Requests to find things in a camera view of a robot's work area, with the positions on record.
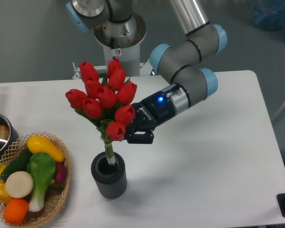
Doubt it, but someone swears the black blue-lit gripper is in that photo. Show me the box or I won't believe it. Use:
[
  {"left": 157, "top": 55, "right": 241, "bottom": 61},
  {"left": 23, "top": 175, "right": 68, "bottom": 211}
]
[{"left": 123, "top": 92, "right": 176, "bottom": 144}]

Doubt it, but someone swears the red tulip bouquet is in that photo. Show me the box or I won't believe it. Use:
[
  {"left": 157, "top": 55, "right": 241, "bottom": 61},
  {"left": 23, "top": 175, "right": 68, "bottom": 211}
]
[{"left": 66, "top": 58, "right": 137, "bottom": 165}]

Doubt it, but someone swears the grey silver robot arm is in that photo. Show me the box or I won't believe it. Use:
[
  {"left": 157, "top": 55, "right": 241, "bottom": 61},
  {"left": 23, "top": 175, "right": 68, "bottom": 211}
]
[{"left": 66, "top": 0, "right": 228, "bottom": 144}]

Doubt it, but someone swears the dark grey ribbed vase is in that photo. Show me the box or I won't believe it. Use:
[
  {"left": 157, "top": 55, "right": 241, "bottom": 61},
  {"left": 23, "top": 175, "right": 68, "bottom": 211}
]
[{"left": 91, "top": 152, "right": 127, "bottom": 199}]

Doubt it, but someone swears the purple red radish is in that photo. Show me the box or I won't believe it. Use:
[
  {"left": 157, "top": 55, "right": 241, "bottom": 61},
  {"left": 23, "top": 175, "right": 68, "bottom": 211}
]
[{"left": 53, "top": 163, "right": 68, "bottom": 183}]

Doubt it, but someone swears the green bok choy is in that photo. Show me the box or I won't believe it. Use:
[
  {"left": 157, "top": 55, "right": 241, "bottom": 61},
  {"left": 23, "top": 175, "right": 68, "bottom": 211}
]
[{"left": 27, "top": 152, "right": 56, "bottom": 212}]

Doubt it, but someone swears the yellow squash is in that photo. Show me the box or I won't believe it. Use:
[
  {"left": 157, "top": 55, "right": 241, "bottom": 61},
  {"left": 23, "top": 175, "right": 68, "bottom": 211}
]
[{"left": 27, "top": 135, "right": 65, "bottom": 162}]

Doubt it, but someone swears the woven wicker basket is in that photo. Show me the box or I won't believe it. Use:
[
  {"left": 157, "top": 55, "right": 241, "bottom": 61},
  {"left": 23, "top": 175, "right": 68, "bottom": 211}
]
[{"left": 0, "top": 133, "right": 71, "bottom": 228}]

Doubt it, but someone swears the green cucumber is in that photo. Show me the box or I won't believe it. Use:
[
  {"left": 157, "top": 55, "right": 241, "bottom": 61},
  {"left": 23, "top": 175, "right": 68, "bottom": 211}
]
[{"left": 0, "top": 147, "right": 33, "bottom": 181}]

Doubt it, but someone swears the cream round radish slice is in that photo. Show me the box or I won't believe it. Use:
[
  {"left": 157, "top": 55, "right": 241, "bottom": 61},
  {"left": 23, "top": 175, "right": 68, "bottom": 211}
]
[{"left": 5, "top": 171, "right": 34, "bottom": 198}]

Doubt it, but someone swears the orange fruit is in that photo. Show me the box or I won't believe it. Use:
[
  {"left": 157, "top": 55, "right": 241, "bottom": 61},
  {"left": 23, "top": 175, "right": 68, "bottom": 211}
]
[{"left": 3, "top": 198, "right": 29, "bottom": 225}]

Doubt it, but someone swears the yellow bell pepper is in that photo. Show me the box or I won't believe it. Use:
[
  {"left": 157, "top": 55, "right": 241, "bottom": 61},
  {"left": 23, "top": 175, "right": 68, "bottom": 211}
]
[{"left": 0, "top": 180, "right": 12, "bottom": 204}]

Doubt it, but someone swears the blue plastic bag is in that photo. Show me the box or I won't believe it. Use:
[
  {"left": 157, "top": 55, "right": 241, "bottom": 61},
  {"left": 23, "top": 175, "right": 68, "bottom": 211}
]
[{"left": 249, "top": 0, "right": 285, "bottom": 39}]

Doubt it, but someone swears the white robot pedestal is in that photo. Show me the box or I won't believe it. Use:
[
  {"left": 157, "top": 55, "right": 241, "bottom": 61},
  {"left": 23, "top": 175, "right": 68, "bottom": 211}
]
[{"left": 72, "top": 11, "right": 157, "bottom": 80}]

